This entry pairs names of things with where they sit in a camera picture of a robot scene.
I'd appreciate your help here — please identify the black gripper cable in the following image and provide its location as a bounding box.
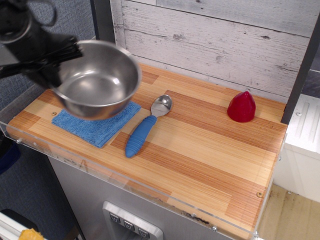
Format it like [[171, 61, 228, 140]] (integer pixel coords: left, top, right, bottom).
[[29, 0, 58, 27]]

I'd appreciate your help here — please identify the silver button control panel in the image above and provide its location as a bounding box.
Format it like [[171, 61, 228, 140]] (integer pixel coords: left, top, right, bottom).
[[102, 201, 164, 240]]

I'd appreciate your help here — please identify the dark vertical corner post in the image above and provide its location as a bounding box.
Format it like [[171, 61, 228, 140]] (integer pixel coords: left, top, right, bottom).
[[280, 0, 320, 125]]

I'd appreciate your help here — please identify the clear acrylic table guard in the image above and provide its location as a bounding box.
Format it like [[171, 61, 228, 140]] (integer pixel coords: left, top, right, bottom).
[[0, 37, 287, 240]]

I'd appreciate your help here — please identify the yellow black object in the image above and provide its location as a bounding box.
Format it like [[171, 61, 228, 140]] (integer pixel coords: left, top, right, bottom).
[[18, 228, 45, 240]]

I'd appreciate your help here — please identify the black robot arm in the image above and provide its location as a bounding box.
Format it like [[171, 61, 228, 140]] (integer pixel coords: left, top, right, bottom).
[[0, 0, 83, 89]]

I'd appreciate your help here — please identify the spoon with blue handle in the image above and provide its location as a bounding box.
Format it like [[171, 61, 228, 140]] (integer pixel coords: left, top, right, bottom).
[[125, 94, 173, 158]]

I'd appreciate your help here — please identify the red cone-shaped toy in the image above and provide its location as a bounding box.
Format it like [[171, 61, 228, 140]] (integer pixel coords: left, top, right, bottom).
[[227, 91, 256, 123]]

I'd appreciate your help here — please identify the white plastic cabinet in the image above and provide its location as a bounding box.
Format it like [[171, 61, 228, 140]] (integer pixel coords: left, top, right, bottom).
[[273, 94, 320, 202]]

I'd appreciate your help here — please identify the blue folded cloth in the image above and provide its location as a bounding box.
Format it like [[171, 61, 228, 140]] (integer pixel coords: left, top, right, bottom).
[[51, 101, 141, 148]]

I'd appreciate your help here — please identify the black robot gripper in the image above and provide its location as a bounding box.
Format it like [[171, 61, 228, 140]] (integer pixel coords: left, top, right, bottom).
[[0, 23, 83, 89]]

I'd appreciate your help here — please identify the silver metal bowl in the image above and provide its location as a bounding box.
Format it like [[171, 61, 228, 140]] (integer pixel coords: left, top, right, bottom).
[[52, 40, 142, 120]]

